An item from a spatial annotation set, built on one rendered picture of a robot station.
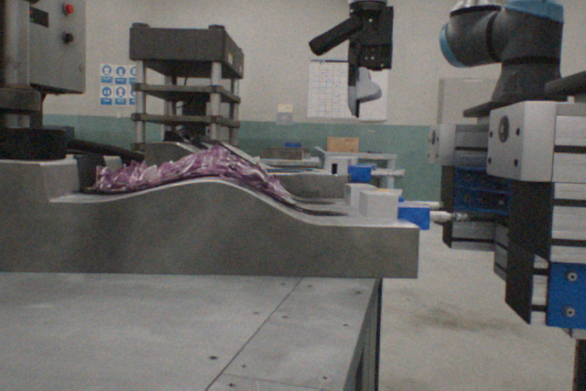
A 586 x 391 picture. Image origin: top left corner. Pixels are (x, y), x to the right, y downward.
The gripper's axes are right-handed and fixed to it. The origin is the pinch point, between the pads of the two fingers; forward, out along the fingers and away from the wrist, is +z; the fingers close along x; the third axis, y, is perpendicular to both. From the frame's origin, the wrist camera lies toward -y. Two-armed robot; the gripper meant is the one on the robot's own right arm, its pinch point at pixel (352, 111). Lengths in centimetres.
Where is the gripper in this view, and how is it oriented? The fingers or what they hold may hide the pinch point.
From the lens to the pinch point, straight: 98.3
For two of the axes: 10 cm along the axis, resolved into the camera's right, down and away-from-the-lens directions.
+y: 9.7, 0.5, -2.4
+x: 2.5, -0.5, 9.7
